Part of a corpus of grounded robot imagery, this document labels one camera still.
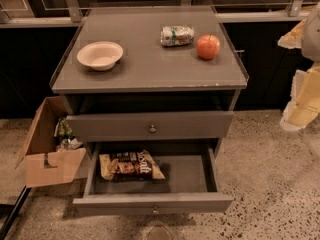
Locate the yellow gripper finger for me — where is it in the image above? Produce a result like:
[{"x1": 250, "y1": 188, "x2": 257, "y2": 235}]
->
[
  {"x1": 287, "y1": 65, "x2": 320, "y2": 128},
  {"x1": 278, "y1": 19, "x2": 306, "y2": 49}
]

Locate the red apple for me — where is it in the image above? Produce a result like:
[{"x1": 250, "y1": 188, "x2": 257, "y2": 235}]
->
[{"x1": 196, "y1": 35, "x2": 220, "y2": 60}]

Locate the crumpled clear wrapper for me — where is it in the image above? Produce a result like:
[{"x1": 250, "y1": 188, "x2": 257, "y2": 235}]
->
[{"x1": 56, "y1": 138, "x2": 83, "y2": 152}]

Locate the grey drawer cabinet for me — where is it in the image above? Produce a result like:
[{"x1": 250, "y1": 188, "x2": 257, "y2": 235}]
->
[{"x1": 49, "y1": 5, "x2": 250, "y2": 152}]

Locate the brown chip bag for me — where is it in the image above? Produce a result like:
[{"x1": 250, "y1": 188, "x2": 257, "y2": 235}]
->
[{"x1": 99, "y1": 150, "x2": 165, "y2": 181}]

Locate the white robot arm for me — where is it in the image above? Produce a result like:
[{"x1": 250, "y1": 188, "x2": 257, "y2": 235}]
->
[{"x1": 278, "y1": 3, "x2": 320, "y2": 131}]

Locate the green snack packet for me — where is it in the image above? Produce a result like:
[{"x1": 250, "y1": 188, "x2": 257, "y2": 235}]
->
[{"x1": 54, "y1": 117, "x2": 73, "y2": 139}]

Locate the green white soda can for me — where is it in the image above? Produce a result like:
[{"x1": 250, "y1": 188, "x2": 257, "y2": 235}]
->
[{"x1": 160, "y1": 25, "x2": 194, "y2": 47}]

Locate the closed grey top drawer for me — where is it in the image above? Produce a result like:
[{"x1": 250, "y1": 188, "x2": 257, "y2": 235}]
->
[{"x1": 67, "y1": 111, "x2": 233, "y2": 142}]

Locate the brown cardboard box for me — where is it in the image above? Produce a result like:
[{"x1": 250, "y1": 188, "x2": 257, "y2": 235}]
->
[{"x1": 16, "y1": 96, "x2": 88, "y2": 188}]

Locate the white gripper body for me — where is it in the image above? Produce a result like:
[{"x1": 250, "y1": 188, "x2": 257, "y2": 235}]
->
[{"x1": 279, "y1": 68, "x2": 320, "y2": 133}]

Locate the white paper bowl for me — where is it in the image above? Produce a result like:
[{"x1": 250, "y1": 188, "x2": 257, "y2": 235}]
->
[{"x1": 77, "y1": 41, "x2": 123, "y2": 71}]

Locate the open grey middle drawer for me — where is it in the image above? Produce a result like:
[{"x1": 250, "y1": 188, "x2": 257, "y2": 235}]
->
[{"x1": 73, "y1": 141, "x2": 233, "y2": 216}]

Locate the metal window frame rail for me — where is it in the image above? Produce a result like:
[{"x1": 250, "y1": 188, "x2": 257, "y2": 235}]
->
[{"x1": 0, "y1": 0, "x2": 320, "y2": 27}]

